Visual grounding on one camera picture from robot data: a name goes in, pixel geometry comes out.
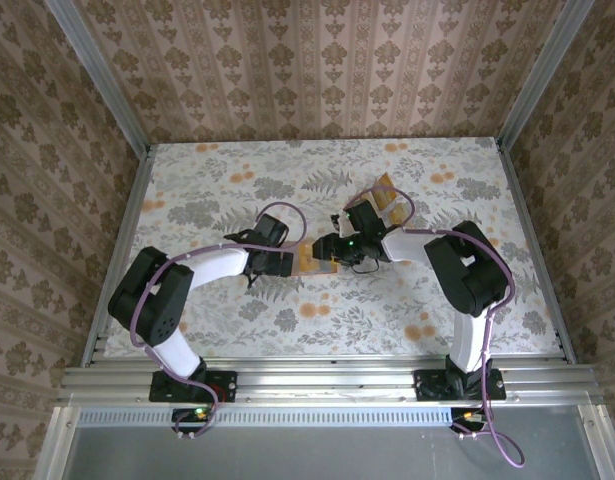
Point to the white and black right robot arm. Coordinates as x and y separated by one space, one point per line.
412 247

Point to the aluminium corner post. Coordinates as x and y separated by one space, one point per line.
541 75
109 85

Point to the right controller board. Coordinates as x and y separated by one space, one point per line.
467 415

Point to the controller board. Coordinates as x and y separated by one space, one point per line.
197 414
467 415

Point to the grey metal lower panel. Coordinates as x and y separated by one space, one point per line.
312 455

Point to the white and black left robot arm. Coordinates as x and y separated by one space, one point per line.
217 265

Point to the left controller board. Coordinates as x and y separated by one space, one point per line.
197 414

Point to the aluminium lower side rail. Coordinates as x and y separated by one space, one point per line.
599 440
57 445

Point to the group of wooden blocks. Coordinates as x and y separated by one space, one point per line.
404 200

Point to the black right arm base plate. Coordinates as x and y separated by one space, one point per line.
427 385

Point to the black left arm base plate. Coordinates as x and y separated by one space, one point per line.
222 385

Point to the aluminium table side rail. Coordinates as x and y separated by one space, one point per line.
536 250
129 210

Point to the floral patterned table cover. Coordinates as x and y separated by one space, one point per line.
312 320

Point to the aluminium front rail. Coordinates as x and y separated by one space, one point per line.
327 380

